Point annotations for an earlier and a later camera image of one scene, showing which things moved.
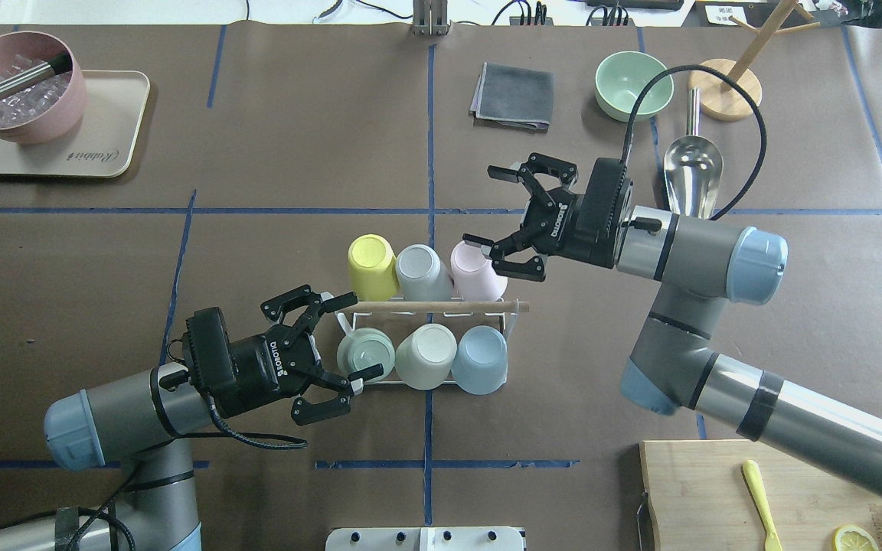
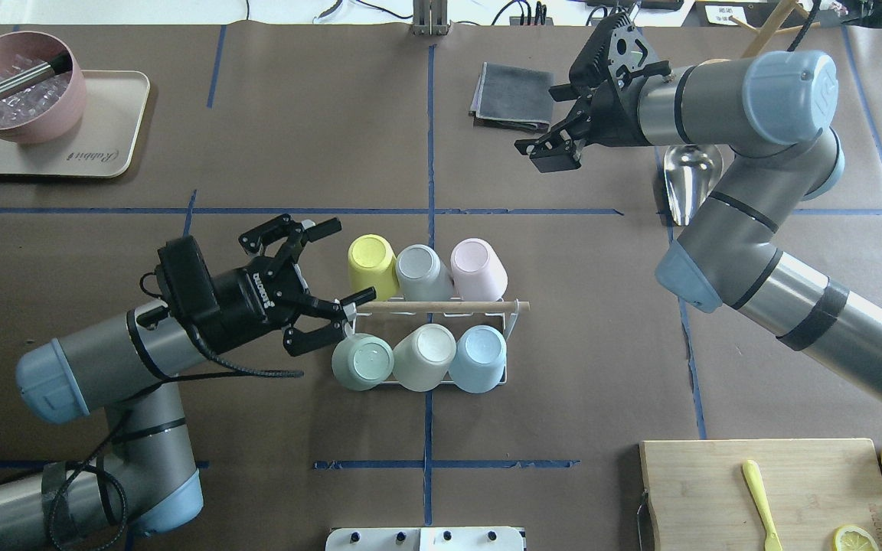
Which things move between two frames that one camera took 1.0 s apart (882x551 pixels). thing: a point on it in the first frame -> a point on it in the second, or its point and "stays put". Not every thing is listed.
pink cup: (473, 276) stays put
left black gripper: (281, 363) -> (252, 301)
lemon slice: (850, 538) stays put
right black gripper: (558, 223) -> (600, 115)
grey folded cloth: (513, 97) stays put
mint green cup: (364, 348) stays put
